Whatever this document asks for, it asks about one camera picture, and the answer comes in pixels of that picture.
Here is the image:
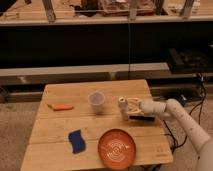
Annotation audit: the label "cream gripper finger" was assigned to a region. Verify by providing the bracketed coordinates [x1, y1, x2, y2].
[127, 98, 141, 105]
[127, 108, 142, 115]

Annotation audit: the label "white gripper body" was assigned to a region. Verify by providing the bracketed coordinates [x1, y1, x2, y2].
[129, 100, 166, 121]

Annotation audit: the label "white plastic bottle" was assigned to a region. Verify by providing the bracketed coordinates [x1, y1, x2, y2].
[118, 97, 128, 120]

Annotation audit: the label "clear plastic cup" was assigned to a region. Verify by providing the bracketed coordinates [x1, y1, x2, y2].
[88, 91, 105, 114]

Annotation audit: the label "orange ridged plate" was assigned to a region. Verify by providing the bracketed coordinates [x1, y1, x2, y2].
[97, 129, 136, 170]

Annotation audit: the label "wooden table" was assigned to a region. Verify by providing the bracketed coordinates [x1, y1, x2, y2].
[21, 80, 173, 171]

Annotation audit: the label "black crate on shelf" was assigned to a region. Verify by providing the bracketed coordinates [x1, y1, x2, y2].
[167, 47, 213, 74]

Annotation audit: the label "blue sponge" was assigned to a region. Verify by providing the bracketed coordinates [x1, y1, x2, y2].
[68, 130, 86, 154]

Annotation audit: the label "orange toy carrot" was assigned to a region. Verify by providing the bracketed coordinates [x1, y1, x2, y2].
[48, 104, 74, 111]

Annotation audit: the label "long metal shelf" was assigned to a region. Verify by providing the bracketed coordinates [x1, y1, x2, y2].
[0, 62, 213, 86]

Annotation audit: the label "black cables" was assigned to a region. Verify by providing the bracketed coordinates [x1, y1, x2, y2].
[161, 73, 208, 154]

